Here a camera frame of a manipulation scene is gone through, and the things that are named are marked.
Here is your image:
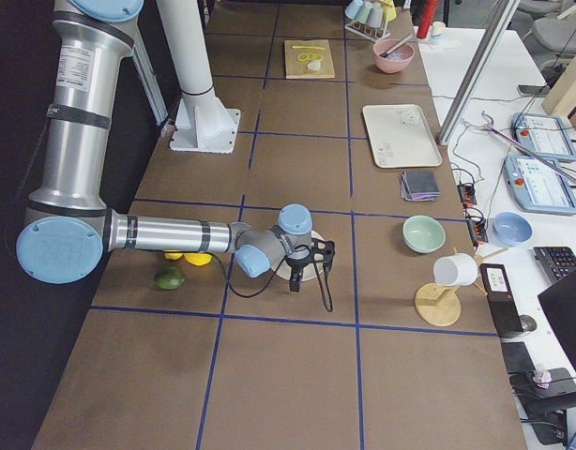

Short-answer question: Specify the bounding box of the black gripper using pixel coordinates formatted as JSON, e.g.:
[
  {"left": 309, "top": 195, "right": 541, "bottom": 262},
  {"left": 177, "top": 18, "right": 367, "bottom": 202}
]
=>
[{"left": 287, "top": 250, "right": 315, "bottom": 293}]

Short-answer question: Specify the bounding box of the beige round plate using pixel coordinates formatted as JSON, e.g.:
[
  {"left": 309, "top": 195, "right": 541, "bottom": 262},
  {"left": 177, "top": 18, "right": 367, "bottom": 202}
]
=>
[{"left": 277, "top": 254, "right": 324, "bottom": 282}]

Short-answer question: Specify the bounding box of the white steamed bun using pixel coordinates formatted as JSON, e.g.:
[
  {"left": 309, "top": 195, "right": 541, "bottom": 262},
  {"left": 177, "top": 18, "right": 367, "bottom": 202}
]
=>
[{"left": 307, "top": 60, "right": 322, "bottom": 72}]

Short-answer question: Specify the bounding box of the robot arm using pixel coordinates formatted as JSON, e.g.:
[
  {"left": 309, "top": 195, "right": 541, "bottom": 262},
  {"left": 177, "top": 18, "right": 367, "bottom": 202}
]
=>
[{"left": 16, "top": 1, "right": 315, "bottom": 291}]

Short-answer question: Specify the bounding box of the white bear tray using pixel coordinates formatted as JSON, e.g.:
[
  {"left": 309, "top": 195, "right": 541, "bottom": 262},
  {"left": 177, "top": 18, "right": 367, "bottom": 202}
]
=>
[{"left": 362, "top": 104, "right": 442, "bottom": 169}]

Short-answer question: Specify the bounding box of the yellow lemon near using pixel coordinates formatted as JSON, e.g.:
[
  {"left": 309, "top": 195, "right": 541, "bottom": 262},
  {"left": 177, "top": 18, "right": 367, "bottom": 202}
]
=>
[{"left": 183, "top": 253, "right": 213, "bottom": 266}]

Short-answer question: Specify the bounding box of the yellow lemon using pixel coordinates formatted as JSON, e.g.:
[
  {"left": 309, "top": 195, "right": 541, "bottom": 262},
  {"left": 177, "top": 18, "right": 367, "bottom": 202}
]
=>
[
  {"left": 163, "top": 252, "right": 184, "bottom": 261},
  {"left": 183, "top": 253, "right": 213, "bottom": 266}
]

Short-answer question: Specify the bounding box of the yellow lemon far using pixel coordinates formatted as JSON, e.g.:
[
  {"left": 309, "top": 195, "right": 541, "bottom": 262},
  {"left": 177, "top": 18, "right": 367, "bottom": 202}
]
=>
[{"left": 163, "top": 252, "right": 184, "bottom": 261}]

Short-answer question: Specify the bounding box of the dark green avocado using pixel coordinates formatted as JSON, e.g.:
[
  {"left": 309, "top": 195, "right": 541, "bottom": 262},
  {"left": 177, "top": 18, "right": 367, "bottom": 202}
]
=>
[{"left": 154, "top": 266, "right": 186, "bottom": 291}]

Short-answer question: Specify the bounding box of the green bowl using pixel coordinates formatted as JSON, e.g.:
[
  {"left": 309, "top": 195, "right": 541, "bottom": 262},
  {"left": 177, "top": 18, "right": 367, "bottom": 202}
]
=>
[{"left": 402, "top": 215, "right": 447, "bottom": 254}]

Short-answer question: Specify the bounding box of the wooden mug tree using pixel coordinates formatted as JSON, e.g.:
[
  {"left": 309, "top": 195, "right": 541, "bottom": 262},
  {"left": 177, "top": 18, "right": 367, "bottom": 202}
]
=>
[{"left": 414, "top": 247, "right": 508, "bottom": 327}]

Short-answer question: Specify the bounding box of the grey folded cloth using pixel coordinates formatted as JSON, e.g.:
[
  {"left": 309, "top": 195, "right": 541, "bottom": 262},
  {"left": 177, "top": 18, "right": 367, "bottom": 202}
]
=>
[{"left": 401, "top": 171, "right": 441, "bottom": 202}]

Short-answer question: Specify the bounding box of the white mug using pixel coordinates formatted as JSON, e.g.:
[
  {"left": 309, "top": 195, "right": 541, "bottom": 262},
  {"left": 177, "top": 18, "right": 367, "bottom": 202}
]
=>
[{"left": 432, "top": 253, "right": 478, "bottom": 286}]

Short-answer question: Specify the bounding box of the wooden cutting board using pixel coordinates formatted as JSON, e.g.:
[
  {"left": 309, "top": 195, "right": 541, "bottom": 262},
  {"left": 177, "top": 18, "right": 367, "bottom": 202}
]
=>
[{"left": 284, "top": 39, "right": 335, "bottom": 80}]

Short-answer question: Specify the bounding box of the black box with label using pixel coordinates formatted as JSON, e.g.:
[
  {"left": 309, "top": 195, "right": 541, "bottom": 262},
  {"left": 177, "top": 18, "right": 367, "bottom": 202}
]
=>
[{"left": 479, "top": 263, "right": 523, "bottom": 338}]

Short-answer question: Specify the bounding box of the blue bowl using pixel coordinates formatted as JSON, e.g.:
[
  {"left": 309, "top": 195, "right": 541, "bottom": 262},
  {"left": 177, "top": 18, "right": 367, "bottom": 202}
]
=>
[{"left": 493, "top": 212, "right": 533, "bottom": 247}]

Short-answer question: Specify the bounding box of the yellow plastic knife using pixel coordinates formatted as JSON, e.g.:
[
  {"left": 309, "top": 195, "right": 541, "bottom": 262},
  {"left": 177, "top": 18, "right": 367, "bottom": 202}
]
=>
[{"left": 291, "top": 45, "right": 326, "bottom": 51}]

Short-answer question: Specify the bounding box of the black computer mouse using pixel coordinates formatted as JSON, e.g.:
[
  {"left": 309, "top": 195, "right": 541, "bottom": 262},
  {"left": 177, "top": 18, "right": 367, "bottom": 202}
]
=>
[{"left": 519, "top": 314, "right": 538, "bottom": 333}]

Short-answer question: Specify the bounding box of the pink bowl with ice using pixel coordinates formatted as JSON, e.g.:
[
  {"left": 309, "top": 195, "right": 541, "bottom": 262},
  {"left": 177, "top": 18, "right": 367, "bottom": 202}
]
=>
[{"left": 372, "top": 38, "right": 416, "bottom": 74}]

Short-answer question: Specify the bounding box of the near teach pendant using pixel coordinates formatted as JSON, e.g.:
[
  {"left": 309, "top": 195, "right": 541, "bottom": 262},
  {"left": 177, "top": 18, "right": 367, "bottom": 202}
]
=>
[{"left": 504, "top": 156, "right": 576, "bottom": 216}]

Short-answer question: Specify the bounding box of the teach pendant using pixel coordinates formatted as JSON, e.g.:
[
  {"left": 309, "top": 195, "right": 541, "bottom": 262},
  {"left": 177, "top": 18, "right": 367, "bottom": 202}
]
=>
[
  {"left": 511, "top": 112, "right": 576, "bottom": 163},
  {"left": 504, "top": 156, "right": 576, "bottom": 216}
]

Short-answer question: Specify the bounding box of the white cup rack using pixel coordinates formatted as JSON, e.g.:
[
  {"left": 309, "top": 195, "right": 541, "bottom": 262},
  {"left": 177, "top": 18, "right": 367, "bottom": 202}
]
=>
[{"left": 344, "top": 4, "right": 390, "bottom": 41}]

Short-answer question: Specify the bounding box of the black keyboard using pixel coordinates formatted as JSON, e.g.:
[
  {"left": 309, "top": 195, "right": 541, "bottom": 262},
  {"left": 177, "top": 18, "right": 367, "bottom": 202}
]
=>
[{"left": 533, "top": 247, "right": 576, "bottom": 284}]

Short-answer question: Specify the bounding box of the black monitor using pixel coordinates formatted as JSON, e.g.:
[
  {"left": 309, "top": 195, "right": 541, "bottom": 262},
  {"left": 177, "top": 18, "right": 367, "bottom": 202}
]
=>
[{"left": 538, "top": 269, "right": 576, "bottom": 372}]

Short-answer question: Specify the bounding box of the white-grey cup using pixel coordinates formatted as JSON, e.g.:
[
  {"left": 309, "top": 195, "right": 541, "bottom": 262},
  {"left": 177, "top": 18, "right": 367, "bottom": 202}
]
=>
[{"left": 366, "top": 3, "right": 383, "bottom": 29}]

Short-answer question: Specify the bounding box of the green cup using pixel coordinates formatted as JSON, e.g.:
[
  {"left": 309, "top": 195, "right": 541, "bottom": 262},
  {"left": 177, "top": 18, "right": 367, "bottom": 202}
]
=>
[{"left": 356, "top": 1, "right": 373, "bottom": 23}]

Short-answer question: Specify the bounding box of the blue cup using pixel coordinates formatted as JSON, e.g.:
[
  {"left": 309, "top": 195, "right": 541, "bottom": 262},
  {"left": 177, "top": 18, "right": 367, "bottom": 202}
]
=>
[{"left": 344, "top": 0, "right": 363, "bottom": 20}]

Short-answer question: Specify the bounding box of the yellow cup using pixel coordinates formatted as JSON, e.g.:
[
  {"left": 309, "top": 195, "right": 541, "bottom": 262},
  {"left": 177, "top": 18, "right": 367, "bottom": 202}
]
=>
[{"left": 380, "top": 0, "right": 397, "bottom": 23}]

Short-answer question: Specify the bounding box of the far teach pendant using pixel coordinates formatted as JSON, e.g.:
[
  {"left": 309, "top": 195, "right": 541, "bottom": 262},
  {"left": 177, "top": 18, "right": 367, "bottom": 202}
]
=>
[{"left": 511, "top": 112, "right": 576, "bottom": 163}]

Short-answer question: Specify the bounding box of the red bottle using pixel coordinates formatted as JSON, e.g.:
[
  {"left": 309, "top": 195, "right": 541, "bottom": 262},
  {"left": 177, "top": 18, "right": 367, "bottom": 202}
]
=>
[{"left": 417, "top": 0, "right": 439, "bottom": 40}]

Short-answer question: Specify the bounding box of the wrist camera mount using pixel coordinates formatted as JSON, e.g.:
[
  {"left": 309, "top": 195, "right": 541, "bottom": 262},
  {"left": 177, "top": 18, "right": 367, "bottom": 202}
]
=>
[{"left": 311, "top": 238, "right": 335, "bottom": 272}]

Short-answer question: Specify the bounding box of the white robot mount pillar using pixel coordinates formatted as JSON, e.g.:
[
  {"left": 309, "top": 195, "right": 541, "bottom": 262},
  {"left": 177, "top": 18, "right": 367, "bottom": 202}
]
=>
[{"left": 158, "top": 0, "right": 241, "bottom": 154}]

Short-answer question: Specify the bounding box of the aluminium frame post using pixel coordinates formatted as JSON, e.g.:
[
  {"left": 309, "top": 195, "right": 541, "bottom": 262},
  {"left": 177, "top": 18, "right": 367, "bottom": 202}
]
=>
[{"left": 438, "top": 0, "right": 520, "bottom": 145}]

